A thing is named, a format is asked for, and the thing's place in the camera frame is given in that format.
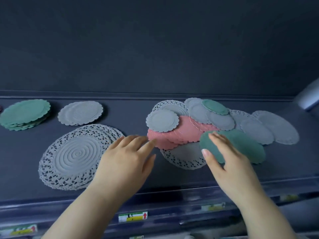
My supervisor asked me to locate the person's right hand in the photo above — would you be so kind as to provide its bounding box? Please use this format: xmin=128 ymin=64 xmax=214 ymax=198
xmin=201 ymin=132 xmax=265 ymax=204

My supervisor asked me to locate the person's left hand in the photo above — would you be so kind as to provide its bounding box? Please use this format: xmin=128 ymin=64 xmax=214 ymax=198
xmin=91 ymin=135 xmax=158 ymax=197

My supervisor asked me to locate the green coaster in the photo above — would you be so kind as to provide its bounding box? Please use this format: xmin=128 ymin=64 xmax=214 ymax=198
xmin=199 ymin=129 xmax=266 ymax=165

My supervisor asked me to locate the mixed pile of coasters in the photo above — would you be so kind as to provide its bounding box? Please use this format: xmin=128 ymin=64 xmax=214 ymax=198
xmin=146 ymin=97 xmax=299 ymax=171

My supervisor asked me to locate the stack of green coasters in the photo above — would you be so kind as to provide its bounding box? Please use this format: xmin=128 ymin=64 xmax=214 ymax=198
xmin=0 ymin=99 xmax=51 ymax=131

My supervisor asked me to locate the person's left forearm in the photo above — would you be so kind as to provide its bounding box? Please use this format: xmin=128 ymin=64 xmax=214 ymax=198
xmin=41 ymin=184 xmax=140 ymax=239

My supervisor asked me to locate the green yellow shelf label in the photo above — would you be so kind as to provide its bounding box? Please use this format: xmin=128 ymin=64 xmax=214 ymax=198
xmin=201 ymin=202 xmax=226 ymax=211
xmin=118 ymin=211 xmax=148 ymax=223
xmin=0 ymin=224 xmax=38 ymax=237
xmin=279 ymin=194 xmax=299 ymax=202

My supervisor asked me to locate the dark blue shelf board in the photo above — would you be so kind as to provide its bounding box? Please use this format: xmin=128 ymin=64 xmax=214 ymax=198
xmin=0 ymin=96 xmax=319 ymax=202

